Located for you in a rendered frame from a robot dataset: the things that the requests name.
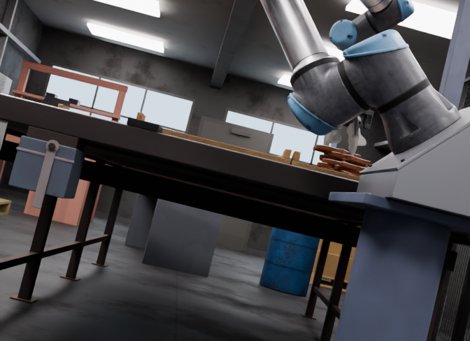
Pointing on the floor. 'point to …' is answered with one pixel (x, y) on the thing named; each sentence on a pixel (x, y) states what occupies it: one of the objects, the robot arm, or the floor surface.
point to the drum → (289, 262)
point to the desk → (174, 235)
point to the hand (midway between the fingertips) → (336, 151)
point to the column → (394, 268)
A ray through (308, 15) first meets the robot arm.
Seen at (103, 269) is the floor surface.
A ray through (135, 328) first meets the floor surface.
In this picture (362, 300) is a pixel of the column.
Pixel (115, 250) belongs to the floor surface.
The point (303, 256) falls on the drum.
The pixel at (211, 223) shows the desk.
